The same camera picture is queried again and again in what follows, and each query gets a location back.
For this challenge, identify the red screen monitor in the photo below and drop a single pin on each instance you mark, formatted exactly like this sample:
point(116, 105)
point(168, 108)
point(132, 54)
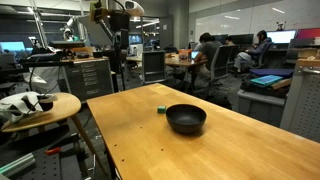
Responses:
point(308, 33)

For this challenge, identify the wooden office desk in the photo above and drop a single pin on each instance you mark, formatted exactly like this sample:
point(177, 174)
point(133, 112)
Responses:
point(180, 62)

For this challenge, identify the bright white computer monitor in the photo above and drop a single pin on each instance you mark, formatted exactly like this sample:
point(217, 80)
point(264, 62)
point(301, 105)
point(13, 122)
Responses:
point(281, 36)

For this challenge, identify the dark blue flat cushion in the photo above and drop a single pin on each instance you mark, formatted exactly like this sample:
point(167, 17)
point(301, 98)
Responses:
point(271, 72)

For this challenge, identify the seated person grey shirt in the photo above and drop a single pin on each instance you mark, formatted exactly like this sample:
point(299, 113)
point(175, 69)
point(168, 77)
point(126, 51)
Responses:
point(208, 50)

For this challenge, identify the blue lit monitor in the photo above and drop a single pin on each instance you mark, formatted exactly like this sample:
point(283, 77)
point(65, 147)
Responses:
point(12, 46)

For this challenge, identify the dark computer monitor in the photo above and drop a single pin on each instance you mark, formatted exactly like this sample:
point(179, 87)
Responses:
point(241, 39)

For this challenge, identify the grey storage bin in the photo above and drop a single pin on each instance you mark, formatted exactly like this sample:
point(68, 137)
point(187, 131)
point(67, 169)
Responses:
point(261, 106)

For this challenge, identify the round wooden side table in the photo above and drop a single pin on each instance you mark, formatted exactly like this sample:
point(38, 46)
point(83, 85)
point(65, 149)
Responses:
point(65, 106)

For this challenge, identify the black bowl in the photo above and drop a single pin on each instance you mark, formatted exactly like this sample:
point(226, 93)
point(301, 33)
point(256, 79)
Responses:
point(186, 119)

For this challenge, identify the seated person dark jacket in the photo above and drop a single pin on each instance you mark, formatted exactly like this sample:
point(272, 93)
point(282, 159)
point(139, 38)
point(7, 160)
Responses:
point(255, 50)

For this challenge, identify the grey labelled drawer cabinet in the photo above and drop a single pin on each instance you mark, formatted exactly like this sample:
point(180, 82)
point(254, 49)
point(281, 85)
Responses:
point(89, 78)

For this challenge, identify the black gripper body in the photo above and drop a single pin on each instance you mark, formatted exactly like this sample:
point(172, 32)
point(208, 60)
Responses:
point(119, 21)

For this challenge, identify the white crumpled cloth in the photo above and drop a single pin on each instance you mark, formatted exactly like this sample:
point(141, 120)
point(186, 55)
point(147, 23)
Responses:
point(15, 106)

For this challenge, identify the grey perforated metal cart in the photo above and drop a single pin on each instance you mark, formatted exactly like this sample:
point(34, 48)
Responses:
point(305, 100)

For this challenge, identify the grey mesh office chair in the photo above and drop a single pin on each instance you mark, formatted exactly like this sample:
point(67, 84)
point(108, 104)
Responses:
point(220, 61)

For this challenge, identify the small black cup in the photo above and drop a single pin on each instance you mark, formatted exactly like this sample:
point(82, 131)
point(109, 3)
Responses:
point(46, 102)

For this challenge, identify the aluminium extrusion bar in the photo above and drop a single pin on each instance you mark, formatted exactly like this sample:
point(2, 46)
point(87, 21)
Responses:
point(16, 164)

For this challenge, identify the teal flat book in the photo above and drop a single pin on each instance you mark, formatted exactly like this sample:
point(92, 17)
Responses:
point(266, 80)

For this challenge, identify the open laptop blue screen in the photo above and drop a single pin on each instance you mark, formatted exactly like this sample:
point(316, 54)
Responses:
point(194, 54)

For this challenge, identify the green cube block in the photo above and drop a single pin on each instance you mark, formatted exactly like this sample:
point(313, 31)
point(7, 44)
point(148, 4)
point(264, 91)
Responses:
point(161, 109)

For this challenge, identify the orange container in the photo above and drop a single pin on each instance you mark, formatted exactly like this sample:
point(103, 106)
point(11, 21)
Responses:
point(184, 54)

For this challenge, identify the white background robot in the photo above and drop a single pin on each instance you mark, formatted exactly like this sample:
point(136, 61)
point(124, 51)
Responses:
point(69, 31)

